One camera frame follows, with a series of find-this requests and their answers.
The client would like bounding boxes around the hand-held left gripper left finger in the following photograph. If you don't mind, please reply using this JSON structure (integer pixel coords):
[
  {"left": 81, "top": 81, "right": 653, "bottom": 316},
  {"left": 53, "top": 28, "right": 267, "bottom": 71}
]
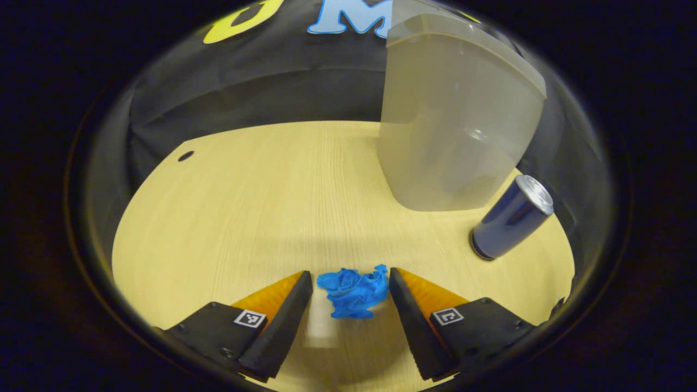
[{"left": 152, "top": 271, "right": 314, "bottom": 383}]

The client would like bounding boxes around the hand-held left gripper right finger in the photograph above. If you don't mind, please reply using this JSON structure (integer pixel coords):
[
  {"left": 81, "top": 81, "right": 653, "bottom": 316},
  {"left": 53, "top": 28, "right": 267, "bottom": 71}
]
[{"left": 389, "top": 267, "right": 540, "bottom": 382}]

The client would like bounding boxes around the blue paper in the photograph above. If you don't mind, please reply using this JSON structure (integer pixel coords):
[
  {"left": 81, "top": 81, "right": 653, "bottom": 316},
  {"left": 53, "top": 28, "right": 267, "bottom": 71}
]
[{"left": 317, "top": 265, "right": 390, "bottom": 320}]

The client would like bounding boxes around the blue pop can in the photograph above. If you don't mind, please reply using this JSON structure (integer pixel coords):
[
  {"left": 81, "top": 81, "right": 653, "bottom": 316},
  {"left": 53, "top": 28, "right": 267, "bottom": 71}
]
[{"left": 470, "top": 175, "right": 555, "bottom": 261}]

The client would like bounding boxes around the white desktop garbage bin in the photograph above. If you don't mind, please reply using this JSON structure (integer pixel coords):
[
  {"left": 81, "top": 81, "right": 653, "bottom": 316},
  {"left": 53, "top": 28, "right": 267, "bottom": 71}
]
[{"left": 377, "top": 0, "right": 547, "bottom": 212}]

